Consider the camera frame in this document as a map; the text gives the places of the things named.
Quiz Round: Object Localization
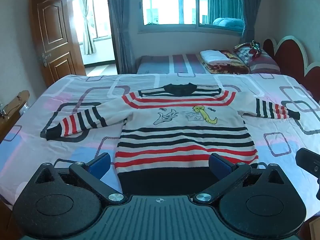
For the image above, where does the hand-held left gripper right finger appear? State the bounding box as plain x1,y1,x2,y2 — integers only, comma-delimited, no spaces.
192,152,288,204

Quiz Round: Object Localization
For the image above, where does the sliding glass window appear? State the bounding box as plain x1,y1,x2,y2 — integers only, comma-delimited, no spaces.
139,0,247,32

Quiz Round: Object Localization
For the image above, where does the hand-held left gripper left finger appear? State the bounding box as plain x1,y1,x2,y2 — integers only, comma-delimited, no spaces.
32,152,125,204

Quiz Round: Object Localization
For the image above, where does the plaid pillow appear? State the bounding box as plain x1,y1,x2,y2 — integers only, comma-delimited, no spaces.
233,43,281,75

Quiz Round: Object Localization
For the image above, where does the thin dark cable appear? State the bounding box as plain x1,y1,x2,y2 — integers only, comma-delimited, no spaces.
0,92,25,118

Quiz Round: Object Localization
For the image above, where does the grey curtain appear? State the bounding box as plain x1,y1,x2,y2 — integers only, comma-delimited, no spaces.
106,0,137,74
239,0,256,47

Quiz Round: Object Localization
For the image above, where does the white folded cloth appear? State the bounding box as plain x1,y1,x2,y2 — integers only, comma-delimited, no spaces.
199,50,233,65

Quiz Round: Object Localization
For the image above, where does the white sheer curtain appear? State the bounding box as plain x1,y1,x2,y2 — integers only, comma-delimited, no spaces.
79,0,97,55

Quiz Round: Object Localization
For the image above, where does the teal fluffy blanket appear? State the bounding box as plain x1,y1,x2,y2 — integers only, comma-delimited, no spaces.
212,17,244,31

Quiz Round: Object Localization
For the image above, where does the red patterned folded blanket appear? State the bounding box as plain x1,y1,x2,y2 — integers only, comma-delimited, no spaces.
204,50,250,74

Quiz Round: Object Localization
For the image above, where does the red headboard with white trim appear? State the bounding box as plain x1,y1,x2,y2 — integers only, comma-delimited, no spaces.
262,35,320,98

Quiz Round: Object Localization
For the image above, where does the brown wooden door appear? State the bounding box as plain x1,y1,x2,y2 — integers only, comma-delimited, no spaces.
29,0,87,88

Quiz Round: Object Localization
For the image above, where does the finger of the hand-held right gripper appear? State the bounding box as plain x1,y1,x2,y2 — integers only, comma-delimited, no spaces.
295,148,320,200

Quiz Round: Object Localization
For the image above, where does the brown wooden nightstand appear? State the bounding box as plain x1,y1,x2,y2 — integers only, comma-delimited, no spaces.
0,90,30,142

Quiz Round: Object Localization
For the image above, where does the metal door handle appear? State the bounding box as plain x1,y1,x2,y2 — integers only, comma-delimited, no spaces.
37,53,52,67

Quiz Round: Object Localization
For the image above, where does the bed with patterned sheet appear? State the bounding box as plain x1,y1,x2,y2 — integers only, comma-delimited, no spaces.
0,73,320,232

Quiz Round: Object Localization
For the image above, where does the bed with striped sheet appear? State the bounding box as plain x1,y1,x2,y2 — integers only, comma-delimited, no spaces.
136,53,250,75

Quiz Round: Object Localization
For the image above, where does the colourful crumpled cloth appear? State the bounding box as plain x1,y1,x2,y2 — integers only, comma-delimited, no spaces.
246,40,262,54

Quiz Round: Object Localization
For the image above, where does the striped knit sweater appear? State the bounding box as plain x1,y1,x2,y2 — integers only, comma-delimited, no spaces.
46,82,301,197

